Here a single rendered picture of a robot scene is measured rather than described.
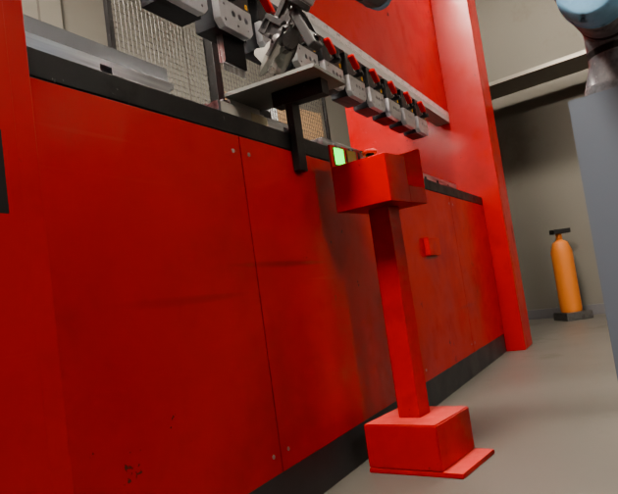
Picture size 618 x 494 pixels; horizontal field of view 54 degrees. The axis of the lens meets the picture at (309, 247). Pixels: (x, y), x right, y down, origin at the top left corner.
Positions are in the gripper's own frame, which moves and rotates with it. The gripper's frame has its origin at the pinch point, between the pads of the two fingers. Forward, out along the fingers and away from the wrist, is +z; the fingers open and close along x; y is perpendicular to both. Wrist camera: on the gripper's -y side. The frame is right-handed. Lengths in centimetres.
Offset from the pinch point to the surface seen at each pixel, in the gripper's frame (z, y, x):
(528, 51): -105, 58, -397
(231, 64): 2.0, 10.6, 3.3
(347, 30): -26, 30, -75
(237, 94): 7.7, 0.1, 9.2
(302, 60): -8.0, 14.2, -32.0
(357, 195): 15.8, -36.7, -3.8
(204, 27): -3.1, 17.4, 10.9
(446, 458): 58, -88, -5
